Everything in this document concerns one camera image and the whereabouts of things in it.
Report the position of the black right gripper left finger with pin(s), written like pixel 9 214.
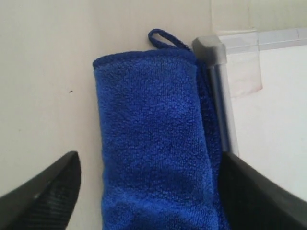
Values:
pixel 45 202

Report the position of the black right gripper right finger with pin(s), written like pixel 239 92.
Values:
pixel 253 202

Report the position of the blue cloth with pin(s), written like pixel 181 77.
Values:
pixel 161 144

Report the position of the clear tape front left corner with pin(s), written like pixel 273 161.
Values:
pixel 237 63

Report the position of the white board with aluminium frame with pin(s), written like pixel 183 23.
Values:
pixel 268 129

